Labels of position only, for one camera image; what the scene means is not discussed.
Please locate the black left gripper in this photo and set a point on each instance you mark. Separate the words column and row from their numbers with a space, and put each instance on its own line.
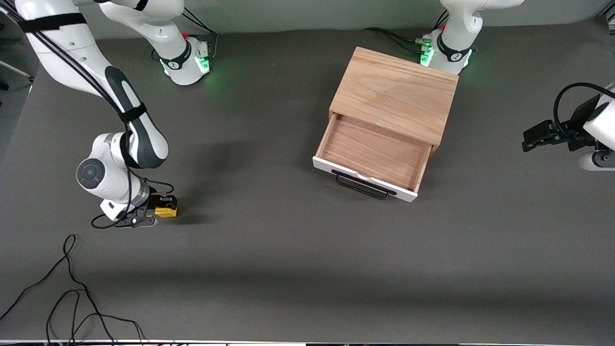
column 578, row 124

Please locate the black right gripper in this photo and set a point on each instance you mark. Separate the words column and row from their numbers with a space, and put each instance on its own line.
column 154, row 202

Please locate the yellow cube block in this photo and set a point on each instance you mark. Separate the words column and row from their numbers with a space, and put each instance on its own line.
column 167, row 212

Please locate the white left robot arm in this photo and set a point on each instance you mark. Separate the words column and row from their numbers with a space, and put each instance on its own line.
column 459, row 29

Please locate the wooden drawer cabinet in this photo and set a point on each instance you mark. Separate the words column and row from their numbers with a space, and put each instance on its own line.
column 394, row 91

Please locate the aluminium frame rail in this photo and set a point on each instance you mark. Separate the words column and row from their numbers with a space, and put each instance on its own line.
column 609, row 18

